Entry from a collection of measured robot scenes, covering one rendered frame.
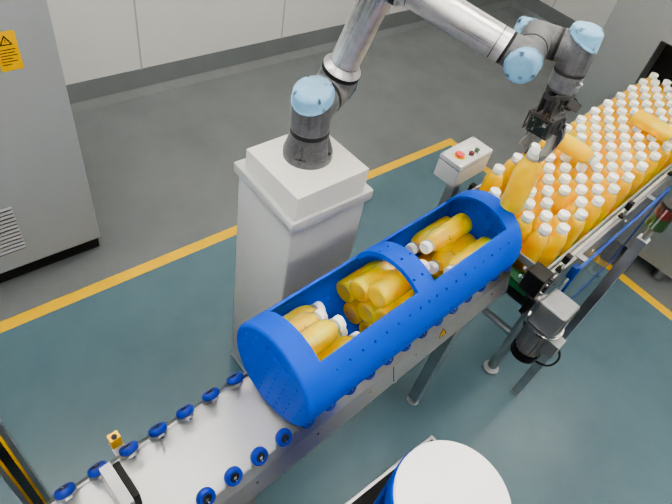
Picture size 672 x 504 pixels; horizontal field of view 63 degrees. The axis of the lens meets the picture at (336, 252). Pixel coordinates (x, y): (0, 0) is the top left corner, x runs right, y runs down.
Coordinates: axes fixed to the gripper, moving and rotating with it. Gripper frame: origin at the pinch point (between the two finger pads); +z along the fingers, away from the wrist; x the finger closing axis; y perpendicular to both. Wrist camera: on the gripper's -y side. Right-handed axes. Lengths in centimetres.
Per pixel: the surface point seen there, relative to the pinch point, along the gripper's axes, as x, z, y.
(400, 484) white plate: 31, 43, 75
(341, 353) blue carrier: 4, 26, 72
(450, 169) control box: -34, 36, -21
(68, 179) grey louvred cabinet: -162, 85, 73
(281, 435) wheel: 4, 48, 88
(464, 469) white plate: 39, 44, 61
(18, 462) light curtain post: -37, 62, 137
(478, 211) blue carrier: -9.5, 29.2, -1.8
